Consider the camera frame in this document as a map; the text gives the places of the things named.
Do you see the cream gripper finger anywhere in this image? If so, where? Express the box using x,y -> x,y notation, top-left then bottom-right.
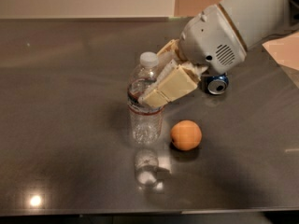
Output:
138,60 -> 208,108
157,39 -> 185,67

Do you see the blue pepsi can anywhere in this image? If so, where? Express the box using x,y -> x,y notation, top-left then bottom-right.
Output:
202,74 -> 229,95

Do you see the orange fruit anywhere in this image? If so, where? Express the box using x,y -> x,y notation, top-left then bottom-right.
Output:
170,120 -> 203,151

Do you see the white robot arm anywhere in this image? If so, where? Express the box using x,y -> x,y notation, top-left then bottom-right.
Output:
138,0 -> 298,108

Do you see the clear plastic water bottle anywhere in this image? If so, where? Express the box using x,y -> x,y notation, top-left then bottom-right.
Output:
127,52 -> 164,145

